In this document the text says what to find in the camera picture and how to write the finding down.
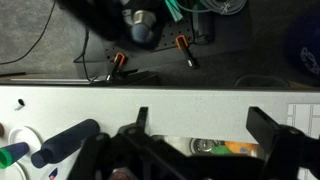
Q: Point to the green toy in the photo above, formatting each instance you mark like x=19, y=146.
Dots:
x=220, y=150

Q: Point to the white tile pattern mat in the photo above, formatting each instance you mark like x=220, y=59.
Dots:
x=301, y=116

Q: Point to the orange black clamp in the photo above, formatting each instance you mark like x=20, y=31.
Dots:
x=118, y=60
x=186, y=50

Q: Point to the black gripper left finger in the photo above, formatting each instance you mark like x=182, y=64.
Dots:
x=142, y=116

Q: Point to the navy blue bottle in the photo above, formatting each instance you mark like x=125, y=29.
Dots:
x=66, y=141

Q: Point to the orange toy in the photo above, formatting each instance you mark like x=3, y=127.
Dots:
x=240, y=147

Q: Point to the navy tube with green cap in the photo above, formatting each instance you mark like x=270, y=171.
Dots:
x=13, y=154

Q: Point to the black perforated breadboard plate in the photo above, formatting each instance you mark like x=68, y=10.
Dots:
x=166, y=36

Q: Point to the translucent white plastic jug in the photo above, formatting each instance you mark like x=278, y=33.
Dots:
x=26, y=136

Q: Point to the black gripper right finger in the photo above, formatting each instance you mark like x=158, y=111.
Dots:
x=263, y=125

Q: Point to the stainless steel sink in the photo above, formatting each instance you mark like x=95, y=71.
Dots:
x=181, y=144

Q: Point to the dark blue recycling bin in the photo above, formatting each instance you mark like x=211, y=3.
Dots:
x=305, y=43

